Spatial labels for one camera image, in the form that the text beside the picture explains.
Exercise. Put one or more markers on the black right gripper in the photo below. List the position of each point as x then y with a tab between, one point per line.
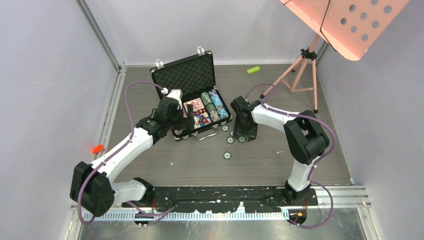
251	134

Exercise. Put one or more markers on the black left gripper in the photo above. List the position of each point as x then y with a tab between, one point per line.
189	123

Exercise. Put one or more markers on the red playing card box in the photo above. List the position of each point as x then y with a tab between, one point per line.
197	104

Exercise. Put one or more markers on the black poker set case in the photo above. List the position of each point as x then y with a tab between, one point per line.
193	75

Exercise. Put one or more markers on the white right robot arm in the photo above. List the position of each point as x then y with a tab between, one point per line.
305	136

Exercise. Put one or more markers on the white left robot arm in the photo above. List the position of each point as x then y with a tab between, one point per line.
93	185

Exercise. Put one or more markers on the card deck in case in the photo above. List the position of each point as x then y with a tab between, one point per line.
201	120

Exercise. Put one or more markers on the green chip row in case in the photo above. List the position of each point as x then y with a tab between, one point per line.
207	101

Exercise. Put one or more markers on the blue chip row in case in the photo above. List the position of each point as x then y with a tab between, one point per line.
219	105

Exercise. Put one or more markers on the green block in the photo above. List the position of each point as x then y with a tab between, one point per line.
253	70

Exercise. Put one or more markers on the pink tripod stand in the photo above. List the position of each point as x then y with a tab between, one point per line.
307	56

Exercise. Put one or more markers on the pink perforated panel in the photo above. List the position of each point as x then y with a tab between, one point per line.
350	27

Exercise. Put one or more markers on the orange clip on rail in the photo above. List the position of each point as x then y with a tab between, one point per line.
97	149

